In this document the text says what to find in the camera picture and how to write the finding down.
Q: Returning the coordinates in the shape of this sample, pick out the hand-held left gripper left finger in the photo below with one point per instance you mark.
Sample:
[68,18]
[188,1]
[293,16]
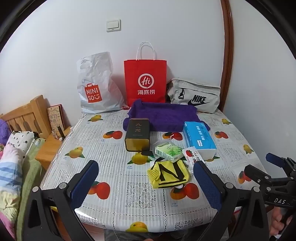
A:
[84,184]

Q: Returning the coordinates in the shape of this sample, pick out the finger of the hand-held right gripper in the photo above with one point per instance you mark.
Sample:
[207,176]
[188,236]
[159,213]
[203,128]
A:
[254,172]
[275,159]

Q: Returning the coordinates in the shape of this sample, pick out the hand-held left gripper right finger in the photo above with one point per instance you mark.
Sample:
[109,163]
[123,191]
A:
[208,185]

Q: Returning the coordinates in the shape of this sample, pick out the red white snack packet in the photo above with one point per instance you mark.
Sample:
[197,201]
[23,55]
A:
[193,158]

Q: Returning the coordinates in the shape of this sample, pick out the yellow mesh pouch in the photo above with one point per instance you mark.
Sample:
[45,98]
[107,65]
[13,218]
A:
[168,173]

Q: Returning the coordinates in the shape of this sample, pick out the light green tissue packet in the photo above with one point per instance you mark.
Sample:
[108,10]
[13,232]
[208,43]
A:
[168,151]

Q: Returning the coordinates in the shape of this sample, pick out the person's right hand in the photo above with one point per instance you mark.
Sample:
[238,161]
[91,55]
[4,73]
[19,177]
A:
[276,220]

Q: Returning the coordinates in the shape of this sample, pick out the fruit print tablecloth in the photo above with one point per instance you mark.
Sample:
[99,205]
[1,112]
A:
[115,166]

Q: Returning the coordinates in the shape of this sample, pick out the wooden bedside cabinet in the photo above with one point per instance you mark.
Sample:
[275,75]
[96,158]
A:
[52,150]

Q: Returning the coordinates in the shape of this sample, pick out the blue tissue pack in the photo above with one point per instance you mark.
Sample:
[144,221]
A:
[198,136]

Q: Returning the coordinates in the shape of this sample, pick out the small dark bottle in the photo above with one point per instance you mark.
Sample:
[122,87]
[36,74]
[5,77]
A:
[61,133]

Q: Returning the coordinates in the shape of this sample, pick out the patterned brown box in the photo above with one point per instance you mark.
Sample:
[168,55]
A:
[55,118]

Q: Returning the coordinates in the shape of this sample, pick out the dark tea tin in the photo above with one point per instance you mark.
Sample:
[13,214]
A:
[137,134]

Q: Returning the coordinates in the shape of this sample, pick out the pastel striped quilt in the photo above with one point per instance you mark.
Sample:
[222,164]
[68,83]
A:
[9,180]

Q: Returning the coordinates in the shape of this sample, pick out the polka dot pillow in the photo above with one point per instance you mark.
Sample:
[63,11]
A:
[19,143]

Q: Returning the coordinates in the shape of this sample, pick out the purple towel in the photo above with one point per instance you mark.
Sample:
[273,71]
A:
[166,115]

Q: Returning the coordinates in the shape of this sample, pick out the wooden headboard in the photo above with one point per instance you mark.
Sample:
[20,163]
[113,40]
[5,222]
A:
[27,113]

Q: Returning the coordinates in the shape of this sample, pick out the grey waist bag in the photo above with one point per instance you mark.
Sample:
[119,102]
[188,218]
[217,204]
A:
[196,92]

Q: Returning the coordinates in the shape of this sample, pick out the purple plush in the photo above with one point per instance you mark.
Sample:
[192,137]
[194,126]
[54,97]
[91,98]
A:
[4,131]

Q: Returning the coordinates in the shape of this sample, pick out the white plastic shopping bag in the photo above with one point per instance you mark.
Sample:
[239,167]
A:
[99,76]

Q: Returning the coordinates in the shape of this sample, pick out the red paper bag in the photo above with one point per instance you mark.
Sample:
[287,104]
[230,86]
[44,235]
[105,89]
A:
[145,76]

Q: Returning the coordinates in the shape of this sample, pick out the brown wooden door frame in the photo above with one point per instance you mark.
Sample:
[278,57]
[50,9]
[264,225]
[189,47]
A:
[227,58]

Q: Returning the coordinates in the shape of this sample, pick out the white wall switch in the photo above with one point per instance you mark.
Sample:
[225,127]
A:
[113,25]

